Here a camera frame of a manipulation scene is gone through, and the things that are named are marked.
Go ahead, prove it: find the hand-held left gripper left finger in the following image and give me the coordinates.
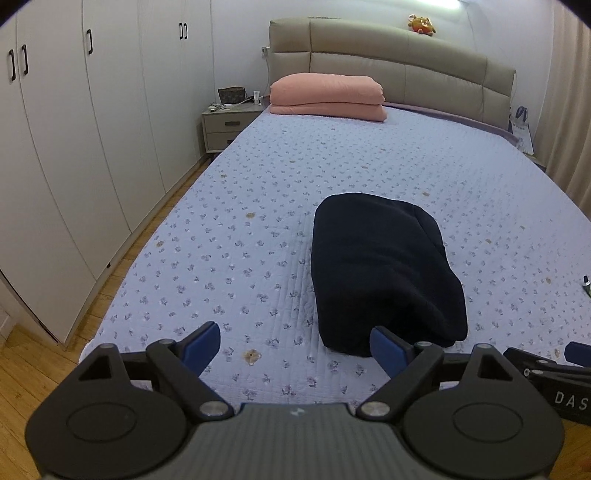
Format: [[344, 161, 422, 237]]
[[78, 322, 235, 420]]

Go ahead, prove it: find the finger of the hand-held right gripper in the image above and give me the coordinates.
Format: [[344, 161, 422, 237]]
[[564, 342, 591, 367], [503, 347, 575, 384]]

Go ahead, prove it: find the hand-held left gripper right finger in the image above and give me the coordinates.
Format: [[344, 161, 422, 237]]
[[359, 326, 515, 421]]

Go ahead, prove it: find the navy white-striped hoodie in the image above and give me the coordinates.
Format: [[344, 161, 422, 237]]
[[311, 194, 468, 359]]

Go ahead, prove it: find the bed with floral quilt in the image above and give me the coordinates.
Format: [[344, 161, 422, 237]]
[[81, 108, 591, 409]]

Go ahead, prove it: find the grey nightstand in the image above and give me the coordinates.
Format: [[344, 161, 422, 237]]
[[202, 102, 265, 156]]

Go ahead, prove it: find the white shopping bag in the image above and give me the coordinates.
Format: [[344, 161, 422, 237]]
[[510, 106, 535, 156]]

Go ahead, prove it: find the white wardrobe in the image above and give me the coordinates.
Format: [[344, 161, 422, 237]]
[[0, 0, 274, 348]]

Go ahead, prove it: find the purple bed sheet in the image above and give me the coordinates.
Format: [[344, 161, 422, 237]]
[[383, 102, 526, 149]]

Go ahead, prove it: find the beige curtain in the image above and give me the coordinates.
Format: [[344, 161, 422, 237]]
[[531, 0, 591, 209]]

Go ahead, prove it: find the folded pink blanket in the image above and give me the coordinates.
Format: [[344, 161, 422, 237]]
[[269, 73, 387, 123]]

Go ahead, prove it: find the beige padded bed headboard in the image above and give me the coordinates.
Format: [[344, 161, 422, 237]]
[[268, 17, 517, 131]]

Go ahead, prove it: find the orange plush toy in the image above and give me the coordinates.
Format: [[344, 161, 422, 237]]
[[407, 14, 437, 37]]

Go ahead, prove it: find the white charger cable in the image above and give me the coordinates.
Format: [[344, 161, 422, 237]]
[[253, 57, 272, 104]]

